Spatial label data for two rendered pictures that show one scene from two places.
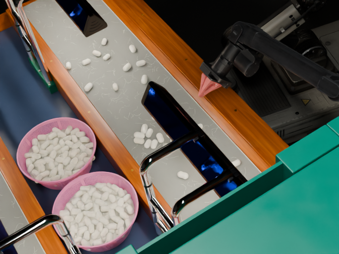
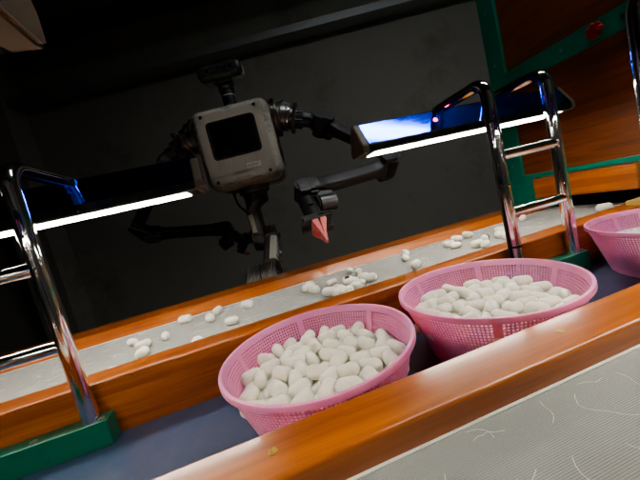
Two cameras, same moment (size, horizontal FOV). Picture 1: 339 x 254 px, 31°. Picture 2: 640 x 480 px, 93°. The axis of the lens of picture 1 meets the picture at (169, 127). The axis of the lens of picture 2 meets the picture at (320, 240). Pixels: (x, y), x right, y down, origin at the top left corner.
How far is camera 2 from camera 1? 197 cm
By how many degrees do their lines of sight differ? 79
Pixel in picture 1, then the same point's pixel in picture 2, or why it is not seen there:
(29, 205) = (497, 359)
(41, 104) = (114, 463)
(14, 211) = (527, 425)
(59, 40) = not seen: hidden behind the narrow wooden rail
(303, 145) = not seen: outside the picture
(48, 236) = (598, 313)
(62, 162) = (347, 354)
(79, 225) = not seen: hidden behind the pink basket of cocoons
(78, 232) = (547, 304)
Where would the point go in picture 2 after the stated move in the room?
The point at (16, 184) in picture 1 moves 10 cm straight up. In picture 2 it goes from (410, 397) to (386, 290)
